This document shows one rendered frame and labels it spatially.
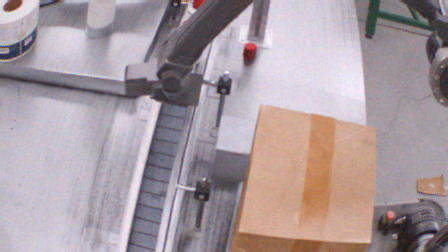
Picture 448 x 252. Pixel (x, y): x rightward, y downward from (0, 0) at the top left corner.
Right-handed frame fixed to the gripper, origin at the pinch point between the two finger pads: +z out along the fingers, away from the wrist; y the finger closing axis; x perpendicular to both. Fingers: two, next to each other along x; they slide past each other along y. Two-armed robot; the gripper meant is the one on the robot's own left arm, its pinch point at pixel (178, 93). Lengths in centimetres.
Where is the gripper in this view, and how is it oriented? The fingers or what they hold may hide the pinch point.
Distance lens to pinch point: 160.9
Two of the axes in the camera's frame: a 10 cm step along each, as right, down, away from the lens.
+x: -1.7, 9.8, -1.1
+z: 0.0, 1.1, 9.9
